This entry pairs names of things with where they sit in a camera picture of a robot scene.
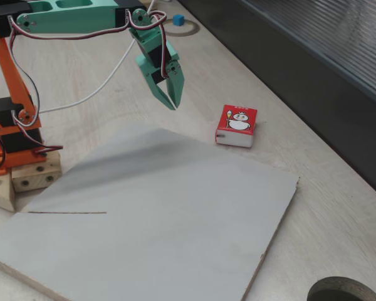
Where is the red box with snowman print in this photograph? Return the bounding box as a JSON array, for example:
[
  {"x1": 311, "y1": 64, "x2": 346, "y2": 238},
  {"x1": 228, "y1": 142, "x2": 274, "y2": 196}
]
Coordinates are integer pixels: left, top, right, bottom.
[{"x1": 214, "y1": 104, "x2": 258, "y2": 148}]

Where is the grey chipboard panel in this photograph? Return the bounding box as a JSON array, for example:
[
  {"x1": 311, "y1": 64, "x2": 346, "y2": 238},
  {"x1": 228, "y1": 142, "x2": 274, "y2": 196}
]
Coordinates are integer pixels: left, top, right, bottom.
[{"x1": 0, "y1": 127, "x2": 301, "y2": 301}]

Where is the thick pale wooden base block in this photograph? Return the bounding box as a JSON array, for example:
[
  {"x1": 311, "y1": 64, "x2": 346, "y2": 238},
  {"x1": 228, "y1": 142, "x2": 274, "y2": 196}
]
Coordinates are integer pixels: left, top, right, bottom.
[{"x1": 11, "y1": 151, "x2": 63, "y2": 193}]

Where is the frosted glass desk divider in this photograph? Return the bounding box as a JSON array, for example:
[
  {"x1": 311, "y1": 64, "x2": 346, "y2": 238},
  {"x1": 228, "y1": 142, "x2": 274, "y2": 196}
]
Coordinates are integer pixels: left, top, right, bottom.
[{"x1": 177, "y1": 0, "x2": 376, "y2": 202}]

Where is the long wooden base plank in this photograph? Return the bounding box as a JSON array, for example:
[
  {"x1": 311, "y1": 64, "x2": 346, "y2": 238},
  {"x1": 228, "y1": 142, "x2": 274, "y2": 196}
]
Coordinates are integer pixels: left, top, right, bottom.
[{"x1": 0, "y1": 171, "x2": 16, "y2": 213}]

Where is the flat tape ring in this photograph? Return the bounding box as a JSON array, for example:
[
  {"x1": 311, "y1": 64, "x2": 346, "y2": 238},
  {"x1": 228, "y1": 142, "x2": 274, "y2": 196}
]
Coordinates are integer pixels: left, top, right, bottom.
[{"x1": 160, "y1": 18, "x2": 201, "y2": 38}]

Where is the white usb cable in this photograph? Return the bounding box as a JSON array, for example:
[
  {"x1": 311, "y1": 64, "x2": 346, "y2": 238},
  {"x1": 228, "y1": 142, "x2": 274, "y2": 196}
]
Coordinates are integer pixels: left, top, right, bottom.
[{"x1": 38, "y1": 0, "x2": 174, "y2": 114}]

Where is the forearm servo wire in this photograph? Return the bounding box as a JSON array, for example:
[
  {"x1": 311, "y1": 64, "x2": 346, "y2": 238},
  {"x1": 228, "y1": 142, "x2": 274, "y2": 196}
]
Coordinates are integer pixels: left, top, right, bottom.
[{"x1": 8, "y1": 10, "x2": 170, "y2": 80}]

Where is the upper arm servo wire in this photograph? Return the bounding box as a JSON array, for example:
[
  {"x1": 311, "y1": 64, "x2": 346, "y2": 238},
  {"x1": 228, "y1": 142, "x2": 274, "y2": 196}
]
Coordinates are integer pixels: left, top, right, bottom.
[{"x1": 8, "y1": 15, "x2": 42, "y2": 127}]

